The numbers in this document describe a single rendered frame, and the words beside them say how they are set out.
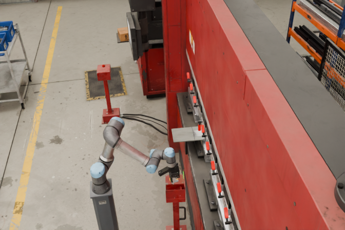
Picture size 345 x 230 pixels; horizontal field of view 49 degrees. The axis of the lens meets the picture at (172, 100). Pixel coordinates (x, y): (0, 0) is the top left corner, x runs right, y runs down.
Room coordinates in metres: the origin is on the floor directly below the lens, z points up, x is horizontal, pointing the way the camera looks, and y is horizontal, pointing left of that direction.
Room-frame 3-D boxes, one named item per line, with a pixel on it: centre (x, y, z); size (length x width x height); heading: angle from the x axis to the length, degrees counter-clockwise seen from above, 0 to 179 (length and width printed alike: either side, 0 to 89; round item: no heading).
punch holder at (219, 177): (1.79, -0.33, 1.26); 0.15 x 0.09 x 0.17; 5
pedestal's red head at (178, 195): (2.18, 0.00, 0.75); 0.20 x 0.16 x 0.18; 0
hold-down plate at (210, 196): (1.96, -0.26, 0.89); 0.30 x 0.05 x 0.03; 5
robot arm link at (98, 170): (2.18, 0.61, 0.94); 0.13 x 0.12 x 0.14; 163
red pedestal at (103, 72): (4.12, 0.85, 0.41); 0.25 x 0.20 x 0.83; 95
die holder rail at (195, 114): (3.11, -0.22, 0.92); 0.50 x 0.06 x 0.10; 5
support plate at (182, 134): (2.55, -0.12, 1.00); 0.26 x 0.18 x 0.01; 95
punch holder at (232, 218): (1.39, -0.37, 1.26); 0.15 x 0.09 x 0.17; 5
